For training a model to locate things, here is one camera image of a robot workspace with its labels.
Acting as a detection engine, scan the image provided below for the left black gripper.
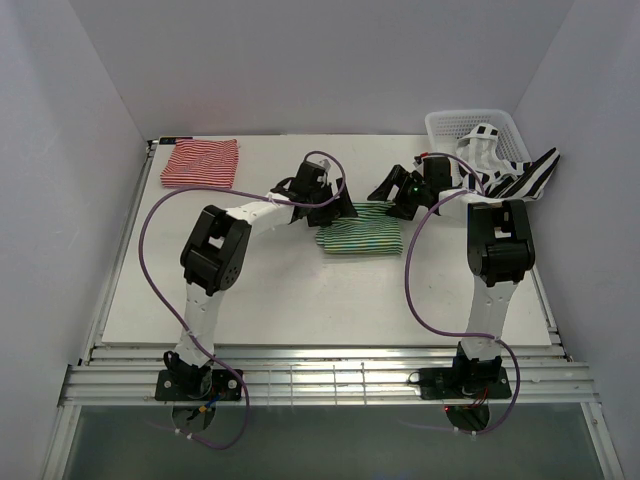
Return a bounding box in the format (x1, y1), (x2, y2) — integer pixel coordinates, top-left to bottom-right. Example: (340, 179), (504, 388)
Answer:
(306, 179), (356, 228)

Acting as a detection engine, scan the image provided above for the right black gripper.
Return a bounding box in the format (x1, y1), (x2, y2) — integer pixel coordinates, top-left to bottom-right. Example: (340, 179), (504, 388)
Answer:
(368, 165), (431, 221)

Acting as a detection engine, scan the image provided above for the green white striped tank top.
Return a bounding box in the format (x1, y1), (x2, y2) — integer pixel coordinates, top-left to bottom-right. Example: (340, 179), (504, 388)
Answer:
(315, 201), (403, 255)

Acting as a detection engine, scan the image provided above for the black white striped tank top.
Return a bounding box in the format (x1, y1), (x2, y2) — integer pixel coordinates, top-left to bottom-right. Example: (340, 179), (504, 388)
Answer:
(455, 130), (561, 201)

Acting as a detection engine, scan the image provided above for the red white striped tank top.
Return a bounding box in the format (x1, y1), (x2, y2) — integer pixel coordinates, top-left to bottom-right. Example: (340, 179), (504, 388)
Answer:
(160, 138), (239, 189)

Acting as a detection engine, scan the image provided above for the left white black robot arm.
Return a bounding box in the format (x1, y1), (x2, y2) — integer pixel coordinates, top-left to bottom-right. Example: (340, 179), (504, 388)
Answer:
(164, 159), (357, 400)

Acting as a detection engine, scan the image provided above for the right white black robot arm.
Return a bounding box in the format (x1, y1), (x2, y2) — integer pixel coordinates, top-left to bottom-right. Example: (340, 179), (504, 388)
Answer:
(367, 152), (535, 397)

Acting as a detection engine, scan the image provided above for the white plastic basket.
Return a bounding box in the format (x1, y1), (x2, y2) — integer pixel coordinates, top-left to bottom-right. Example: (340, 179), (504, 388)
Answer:
(424, 109), (531, 163)

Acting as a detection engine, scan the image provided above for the blue label sticker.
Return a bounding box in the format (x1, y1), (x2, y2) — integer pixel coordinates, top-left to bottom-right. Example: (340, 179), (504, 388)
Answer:
(158, 137), (193, 145)

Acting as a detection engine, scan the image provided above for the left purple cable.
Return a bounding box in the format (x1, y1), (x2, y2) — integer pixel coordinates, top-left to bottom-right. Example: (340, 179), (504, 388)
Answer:
(138, 149), (351, 449)

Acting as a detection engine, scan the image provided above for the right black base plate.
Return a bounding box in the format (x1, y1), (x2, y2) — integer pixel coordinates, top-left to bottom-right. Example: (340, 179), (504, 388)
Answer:
(408, 367), (512, 400)

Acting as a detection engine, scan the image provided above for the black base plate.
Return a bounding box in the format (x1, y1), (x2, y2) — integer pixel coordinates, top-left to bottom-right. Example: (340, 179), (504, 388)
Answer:
(408, 367), (512, 400)
(154, 369), (243, 403)

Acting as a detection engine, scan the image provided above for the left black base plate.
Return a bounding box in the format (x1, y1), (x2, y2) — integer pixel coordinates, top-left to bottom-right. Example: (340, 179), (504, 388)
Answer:
(154, 369), (243, 403)

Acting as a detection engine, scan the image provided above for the aluminium frame rail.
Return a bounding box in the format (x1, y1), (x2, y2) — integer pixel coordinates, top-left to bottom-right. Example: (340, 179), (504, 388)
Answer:
(59, 343), (599, 407)

